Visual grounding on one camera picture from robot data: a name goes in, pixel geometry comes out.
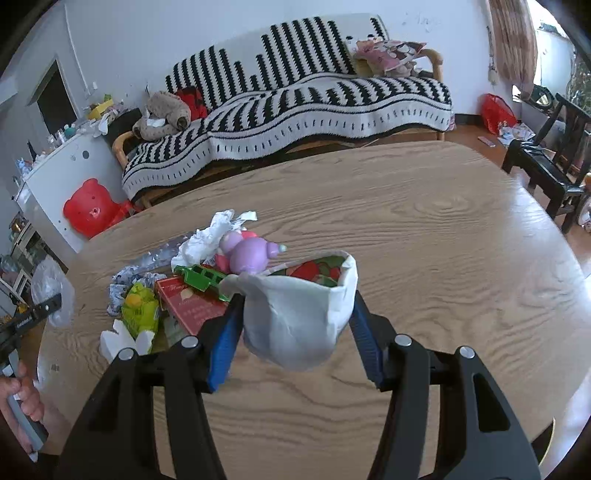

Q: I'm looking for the patterned wrapper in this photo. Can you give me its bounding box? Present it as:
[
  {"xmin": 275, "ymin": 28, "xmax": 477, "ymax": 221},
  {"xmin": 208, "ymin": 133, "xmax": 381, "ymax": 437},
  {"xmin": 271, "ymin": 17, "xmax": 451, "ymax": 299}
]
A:
[{"xmin": 106, "ymin": 266, "xmax": 165, "ymax": 318}]

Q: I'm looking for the green popcorn bag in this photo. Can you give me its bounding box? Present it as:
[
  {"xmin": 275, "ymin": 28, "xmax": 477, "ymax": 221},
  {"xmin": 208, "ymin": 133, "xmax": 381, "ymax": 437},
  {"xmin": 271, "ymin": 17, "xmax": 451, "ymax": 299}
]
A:
[{"xmin": 121, "ymin": 283, "xmax": 160, "ymax": 339}]

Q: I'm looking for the green toy truck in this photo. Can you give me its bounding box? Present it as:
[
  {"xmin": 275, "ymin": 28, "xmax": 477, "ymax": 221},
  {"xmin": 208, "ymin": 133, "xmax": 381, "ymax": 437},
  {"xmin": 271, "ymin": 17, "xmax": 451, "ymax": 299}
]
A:
[{"xmin": 173, "ymin": 265, "xmax": 230, "ymax": 302}]

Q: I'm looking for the white paper bowl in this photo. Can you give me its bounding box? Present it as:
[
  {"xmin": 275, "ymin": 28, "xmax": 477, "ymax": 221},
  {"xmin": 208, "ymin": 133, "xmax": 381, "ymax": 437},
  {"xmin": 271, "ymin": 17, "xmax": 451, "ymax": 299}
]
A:
[{"xmin": 221, "ymin": 251, "xmax": 359, "ymax": 371}]

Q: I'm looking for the clear plastic bag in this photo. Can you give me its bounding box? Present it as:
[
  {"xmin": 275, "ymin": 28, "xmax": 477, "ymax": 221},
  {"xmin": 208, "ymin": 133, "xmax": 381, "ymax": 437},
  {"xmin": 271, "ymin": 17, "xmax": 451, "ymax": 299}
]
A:
[{"xmin": 30, "ymin": 256, "xmax": 75, "ymax": 328}]

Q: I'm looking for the white paper piece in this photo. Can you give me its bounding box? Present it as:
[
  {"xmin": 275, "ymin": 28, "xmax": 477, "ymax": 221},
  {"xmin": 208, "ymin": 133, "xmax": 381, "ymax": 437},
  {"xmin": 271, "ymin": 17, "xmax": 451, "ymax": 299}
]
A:
[{"xmin": 99, "ymin": 319, "xmax": 155, "ymax": 363}]

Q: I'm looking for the red bear stool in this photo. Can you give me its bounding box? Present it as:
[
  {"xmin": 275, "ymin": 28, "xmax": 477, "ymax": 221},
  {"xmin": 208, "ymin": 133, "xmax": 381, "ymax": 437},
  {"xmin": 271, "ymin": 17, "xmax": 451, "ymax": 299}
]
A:
[{"xmin": 62, "ymin": 178, "xmax": 135, "ymax": 239}]

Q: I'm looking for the white cabinet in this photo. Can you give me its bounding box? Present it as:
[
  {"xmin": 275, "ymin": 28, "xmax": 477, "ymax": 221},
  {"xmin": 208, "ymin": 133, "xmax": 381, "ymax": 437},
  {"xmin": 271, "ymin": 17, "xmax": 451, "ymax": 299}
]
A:
[{"xmin": 15, "ymin": 134, "xmax": 126, "ymax": 266}]

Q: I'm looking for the silver foil wrapper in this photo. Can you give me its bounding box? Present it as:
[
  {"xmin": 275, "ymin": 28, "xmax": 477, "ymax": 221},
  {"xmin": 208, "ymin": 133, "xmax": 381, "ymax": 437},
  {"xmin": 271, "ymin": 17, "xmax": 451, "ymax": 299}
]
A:
[{"xmin": 130, "ymin": 234, "xmax": 189, "ymax": 272}]

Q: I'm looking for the red snack box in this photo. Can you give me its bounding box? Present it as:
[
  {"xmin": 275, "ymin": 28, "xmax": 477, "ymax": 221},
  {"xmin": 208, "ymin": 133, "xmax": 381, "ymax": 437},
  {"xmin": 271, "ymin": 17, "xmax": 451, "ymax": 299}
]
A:
[{"xmin": 155, "ymin": 276, "xmax": 228, "ymax": 344}]

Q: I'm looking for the crumpled white tissue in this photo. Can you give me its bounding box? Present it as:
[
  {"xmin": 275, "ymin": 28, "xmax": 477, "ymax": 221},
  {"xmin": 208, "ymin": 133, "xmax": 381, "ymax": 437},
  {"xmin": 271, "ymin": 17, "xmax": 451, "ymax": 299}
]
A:
[{"xmin": 170, "ymin": 209, "xmax": 257, "ymax": 270}]

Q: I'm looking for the brown teddy bear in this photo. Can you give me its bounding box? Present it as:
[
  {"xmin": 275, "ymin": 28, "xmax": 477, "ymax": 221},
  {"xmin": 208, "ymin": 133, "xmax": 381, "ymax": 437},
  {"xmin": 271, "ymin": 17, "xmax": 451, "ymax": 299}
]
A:
[{"xmin": 132, "ymin": 91, "xmax": 191, "ymax": 142}]

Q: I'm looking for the red cushion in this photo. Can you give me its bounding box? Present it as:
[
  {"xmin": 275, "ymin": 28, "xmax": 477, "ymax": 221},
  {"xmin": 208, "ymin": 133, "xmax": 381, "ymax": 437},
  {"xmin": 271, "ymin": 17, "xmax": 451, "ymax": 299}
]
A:
[{"xmin": 175, "ymin": 86, "xmax": 208, "ymax": 121}]

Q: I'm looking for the black wooden chair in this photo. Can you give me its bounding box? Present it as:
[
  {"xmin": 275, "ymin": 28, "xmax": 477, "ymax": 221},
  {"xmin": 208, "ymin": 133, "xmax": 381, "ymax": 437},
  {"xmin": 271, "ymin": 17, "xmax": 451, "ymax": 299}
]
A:
[{"xmin": 502, "ymin": 94, "xmax": 590, "ymax": 234}]

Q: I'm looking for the red plastic bag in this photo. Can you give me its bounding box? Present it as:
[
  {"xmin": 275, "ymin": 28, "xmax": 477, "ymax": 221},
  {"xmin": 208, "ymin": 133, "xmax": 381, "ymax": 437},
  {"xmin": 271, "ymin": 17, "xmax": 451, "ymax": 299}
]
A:
[{"xmin": 480, "ymin": 93, "xmax": 518, "ymax": 135}]

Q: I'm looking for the striped black white sofa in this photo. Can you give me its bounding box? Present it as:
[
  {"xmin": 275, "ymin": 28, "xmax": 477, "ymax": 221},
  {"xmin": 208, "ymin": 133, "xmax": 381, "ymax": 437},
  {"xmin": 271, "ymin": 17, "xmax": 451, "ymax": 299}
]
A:
[{"xmin": 121, "ymin": 13, "xmax": 455, "ymax": 200}]

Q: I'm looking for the floral pillow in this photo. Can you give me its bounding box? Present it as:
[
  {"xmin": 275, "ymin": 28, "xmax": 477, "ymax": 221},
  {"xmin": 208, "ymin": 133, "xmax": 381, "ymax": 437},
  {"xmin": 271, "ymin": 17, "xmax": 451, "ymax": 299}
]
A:
[{"xmin": 353, "ymin": 40, "xmax": 426, "ymax": 78}]

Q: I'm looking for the patterned curtain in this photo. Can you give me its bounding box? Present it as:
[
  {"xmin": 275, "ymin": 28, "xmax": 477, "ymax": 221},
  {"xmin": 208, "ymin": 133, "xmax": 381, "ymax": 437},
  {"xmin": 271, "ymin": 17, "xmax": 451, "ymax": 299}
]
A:
[{"xmin": 486, "ymin": 0, "xmax": 538, "ymax": 99}]

